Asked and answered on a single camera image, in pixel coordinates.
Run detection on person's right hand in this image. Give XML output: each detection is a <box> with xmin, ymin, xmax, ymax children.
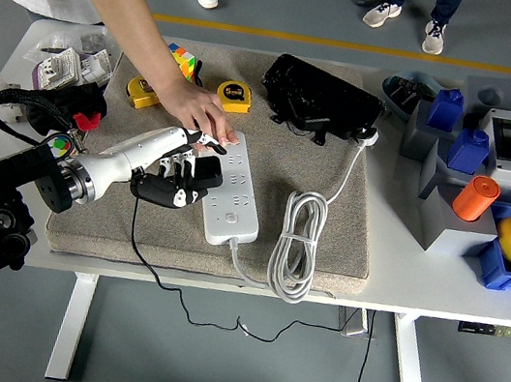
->
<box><xmin>150</xmin><ymin>74</ymin><xmax>249</xmax><ymax>158</ymax></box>

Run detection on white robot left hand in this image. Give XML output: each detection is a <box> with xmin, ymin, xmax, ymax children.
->
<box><xmin>74</xmin><ymin>110</ymin><xmax>231</xmax><ymax>218</ymax></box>

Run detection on black plug adapter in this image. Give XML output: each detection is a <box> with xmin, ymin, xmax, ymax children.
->
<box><xmin>190</xmin><ymin>152</ymin><xmax>227</xmax><ymax>194</ymax></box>

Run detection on black adapter cord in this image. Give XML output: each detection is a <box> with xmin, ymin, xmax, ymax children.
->
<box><xmin>114</xmin><ymin>194</ymin><xmax>362</xmax><ymax>356</ymax></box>

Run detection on white power strip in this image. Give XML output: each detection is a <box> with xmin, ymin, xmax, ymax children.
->
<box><xmin>187</xmin><ymin>125</ymin><xmax>275</xmax><ymax>253</ymax></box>

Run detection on white power strip cable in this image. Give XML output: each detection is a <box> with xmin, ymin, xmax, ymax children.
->
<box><xmin>220</xmin><ymin>107</ymin><xmax>380</xmax><ymax>314</ymax></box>

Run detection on yellow tape measure black label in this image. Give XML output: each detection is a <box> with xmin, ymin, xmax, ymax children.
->
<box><xmin>213</xmin><ymin>77</ymin><xmax>256</xmax><ymax>117</ymax></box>

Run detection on large colourful puzzle cube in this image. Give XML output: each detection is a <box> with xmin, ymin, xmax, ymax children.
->
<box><xmin>164</xmin><ymin>42</ymin><xmax>199</xmax><ymax>81</ymax></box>

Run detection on yellow tape measure brown label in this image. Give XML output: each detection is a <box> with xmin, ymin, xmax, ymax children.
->
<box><xmin>124</xmin><ymin>73</ymin><xmax>165</xmax><ymax>113</ymax></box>

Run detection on red plastic piece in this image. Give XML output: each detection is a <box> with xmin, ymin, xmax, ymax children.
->
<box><xmin>72</xmin><ymin>109</ymin><xmax>104</xmax><ymax>134</ymax></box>

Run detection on small colourful puzzle cube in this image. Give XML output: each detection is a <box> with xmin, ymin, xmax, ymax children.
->
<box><xmin>48</xmin><ymin>132</ymin><xmax>75</xmax><ymax>156</ymax></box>

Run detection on grey-brown mat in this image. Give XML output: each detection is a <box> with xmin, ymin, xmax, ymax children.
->
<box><xmin>42</xmin><ymin>21</ymin><xmax>404</xmax><ymax>305</ymax></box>

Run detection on black cloth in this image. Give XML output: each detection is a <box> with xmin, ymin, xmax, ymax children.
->
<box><xmin>18</xmin><ymin>72</ymin><xmax>112</xmax><ymax>147</ymax></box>

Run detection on white socket module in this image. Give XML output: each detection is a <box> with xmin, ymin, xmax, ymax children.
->
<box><xmin>73</xmin><ymin>45</ymin><xmax>117</xmax><ymax>88</ymax></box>

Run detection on white socket panel purple back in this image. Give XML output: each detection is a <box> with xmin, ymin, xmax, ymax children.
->
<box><xmin>30</xmin><ymin>41</ymin><xmax>87</xmax><ymax>98</ymax></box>

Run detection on black plastic case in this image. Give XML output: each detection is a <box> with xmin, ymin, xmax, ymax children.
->
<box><xmin>252</xmin><ymin>49</ymin><xmax>393</xmax><ymax>157</ymax></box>

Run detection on white table leg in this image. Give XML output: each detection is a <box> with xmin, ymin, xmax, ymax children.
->
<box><xmin>43</xmin><ymin>269</ymin><xmax>100</xmax><ymax>382</ymax></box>
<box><xmin>382</xmin><ymin>311</ymin><xmax>444</xmax><ymax>382</ymax></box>

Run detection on blue bowl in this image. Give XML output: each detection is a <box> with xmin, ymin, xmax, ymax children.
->
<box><xmin>377</xmin><ymin>65</ymin><xmax>447</xmax><ymax>128</ymax></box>

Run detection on black binder clips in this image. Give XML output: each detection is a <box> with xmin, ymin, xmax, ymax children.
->
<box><xmin>389</xmin><ymin>75</ymin><xmax>439</xmax><ymax>118</ymax></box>

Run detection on grey square block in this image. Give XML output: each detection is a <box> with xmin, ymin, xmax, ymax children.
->
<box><xmin>398</xmin><ymin>96</ymin><xmax>466</xmax><ymax>167</ymax></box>

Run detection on blue plastic block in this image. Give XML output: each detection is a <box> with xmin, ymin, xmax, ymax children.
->
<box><xmin>444</xmin><ymin>124</ymin><xmax>494</xmax><ymax>179</ymax></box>
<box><xmin>425</xmin><ymin>84</ymin><xmax>468</xmax><ymax>134</ymax></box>

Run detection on grey box under table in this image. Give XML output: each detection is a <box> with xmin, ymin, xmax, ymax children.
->
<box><xmin>335</xmin><ymin>305</ymin><xmax>373</xmax><ymax>341</ymax></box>

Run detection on grey stepped block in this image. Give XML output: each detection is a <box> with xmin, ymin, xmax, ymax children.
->
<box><xmin>408</xmin><ymin>139</ymin><xmax>511</xmax><ymax>264</ymax></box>

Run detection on grey block with round hole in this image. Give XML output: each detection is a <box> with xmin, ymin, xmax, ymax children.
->
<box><xmin>459</xmin><ymin>72</ymin><xmax>511</xmax><ymax>122</ymax></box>

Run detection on orange cylinder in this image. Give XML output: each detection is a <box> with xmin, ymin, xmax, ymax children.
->
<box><xmin>449</xmin><ymin>171</ymin><xmax>504</xmax><ymax>226</ymax></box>

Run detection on table control panel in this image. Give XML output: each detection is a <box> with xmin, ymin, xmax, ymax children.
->
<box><xmin>457</xmin><ymin>316</ymin><xmax>511</xmax><ymax>341</ymax></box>

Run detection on black tape measure strap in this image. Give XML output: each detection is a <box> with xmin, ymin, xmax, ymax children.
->
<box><xmin>192</xmin><ymin>58</ymin><xmax>210</xmax><ymax>90</ymax></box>

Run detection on black hanging cable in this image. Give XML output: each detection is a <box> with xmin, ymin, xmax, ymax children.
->
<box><xmin>353</xmin><ymin>309</ymin><xmax>377</xmax><ymax>382</ymax></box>

